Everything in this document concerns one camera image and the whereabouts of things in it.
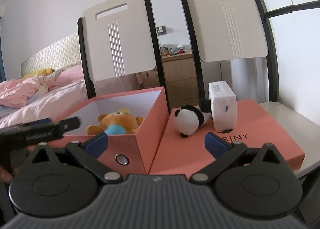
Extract brown teddy bear plush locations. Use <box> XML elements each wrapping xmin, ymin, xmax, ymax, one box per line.
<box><xmin>86</xmin><ymin>110</ymin><xmax>144</xmax><ymax>135</ymax></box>

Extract black white panda plush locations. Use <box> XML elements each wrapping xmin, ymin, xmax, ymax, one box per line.
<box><xmin>174</xmin><ymin>98</ymin><xmax>212</xmax><ymax>138</ymax></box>

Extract white rectangular package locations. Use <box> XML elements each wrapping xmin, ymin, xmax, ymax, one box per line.
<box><xmin>208</xmin><ymin>81</ymin><xmax>237</xmax><ymax>131</ymax></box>

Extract pink box lid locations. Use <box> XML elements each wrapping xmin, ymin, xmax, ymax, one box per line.
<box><xmin>149</xmin><ymin>100</ymin><xmax>305</xmax><ymax>177</ymax></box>

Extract bed with pink bedding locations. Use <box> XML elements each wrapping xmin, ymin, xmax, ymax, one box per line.
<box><xmin>1</xmin><ymin>65</ymin><xmax>87</xmax><ymax>128</ymax></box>

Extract open pink storage box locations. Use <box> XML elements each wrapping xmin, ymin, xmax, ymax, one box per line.
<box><xmin>49</xmin><ymin>87</ymin><xmax>169</xmax><ymax>176</ymax></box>

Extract yellow plush on bed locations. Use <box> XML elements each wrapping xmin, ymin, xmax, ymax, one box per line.
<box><xmin>23</xmin><ymin>68</ymin><xmax>54</xmax><ymax>78</ymax></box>

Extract wooden drawer cabinet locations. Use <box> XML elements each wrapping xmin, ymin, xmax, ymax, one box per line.
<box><xmin>142</xmin><ymin>52</ymin><xmax>201</xmax><ymax>109</ymax></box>

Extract white quilted headboard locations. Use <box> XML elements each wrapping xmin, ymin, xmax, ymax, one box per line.
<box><xmin>21</xmin><ymin>33</ymin><xmax>81</xmax><ymax>77</ymax></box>

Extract left white chair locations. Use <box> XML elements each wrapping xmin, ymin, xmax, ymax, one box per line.
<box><xmin>78</xmin><ymin>0</ymin><xmax>166</xmax><ymax>98</ymax></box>

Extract white chair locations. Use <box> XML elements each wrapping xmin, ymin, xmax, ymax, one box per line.
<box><xmin>78</xmin><ymin>0</ymin><xmax>166</xmax><ymax>98</ymax></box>
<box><xmin>181</xmin><ymin>0</ymin><xmax>279</xmax><ymax>102</ymax></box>

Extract right white chair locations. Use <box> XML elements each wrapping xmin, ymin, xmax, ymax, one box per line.
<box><xmin>181</xmin><ymin>0</ymin><xmax>279</xmax><ymax>102</ymax></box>

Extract black horizontal bar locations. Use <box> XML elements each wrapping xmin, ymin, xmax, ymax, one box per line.
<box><xmin>265</xmin><ymin>0</ymin><xmax>320</xmax><ymax>18</ymax></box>

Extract wall power outlet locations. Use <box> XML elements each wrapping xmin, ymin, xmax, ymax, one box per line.
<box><xmin>157</xmin><ymin>25</ymin><xmax>167</xmax><ymax>36</ymax></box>

